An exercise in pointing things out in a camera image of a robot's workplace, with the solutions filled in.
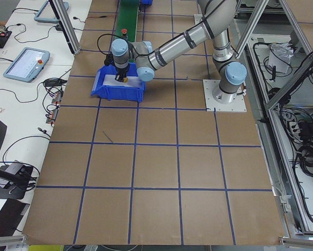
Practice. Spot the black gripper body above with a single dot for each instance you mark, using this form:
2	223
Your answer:
121	71

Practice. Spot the red mushroom push button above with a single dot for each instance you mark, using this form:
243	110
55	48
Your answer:
124	34

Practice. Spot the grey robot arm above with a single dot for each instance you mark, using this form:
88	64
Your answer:
217	16

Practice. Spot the left blue plastic bin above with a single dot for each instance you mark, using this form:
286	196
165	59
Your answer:
105	85

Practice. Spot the blue plastic bin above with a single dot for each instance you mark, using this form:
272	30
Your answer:
147	2
105	85

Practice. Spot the green conveyor belt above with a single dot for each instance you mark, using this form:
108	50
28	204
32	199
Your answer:
128	18

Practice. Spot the right blue plastic bin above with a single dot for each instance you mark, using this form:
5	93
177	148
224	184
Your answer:
147	2

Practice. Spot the teach pendant near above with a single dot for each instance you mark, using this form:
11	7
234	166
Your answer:
27	65

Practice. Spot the teach pendant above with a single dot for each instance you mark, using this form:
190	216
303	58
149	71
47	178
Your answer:
27	65
46	14

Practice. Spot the teach pendant far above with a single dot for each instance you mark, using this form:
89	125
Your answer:
46	14

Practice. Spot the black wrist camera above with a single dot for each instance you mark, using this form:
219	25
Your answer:
109	60

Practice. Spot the aluminium frame post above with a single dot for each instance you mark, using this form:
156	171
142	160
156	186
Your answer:
61	15

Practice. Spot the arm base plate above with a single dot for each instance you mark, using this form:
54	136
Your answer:
218	101

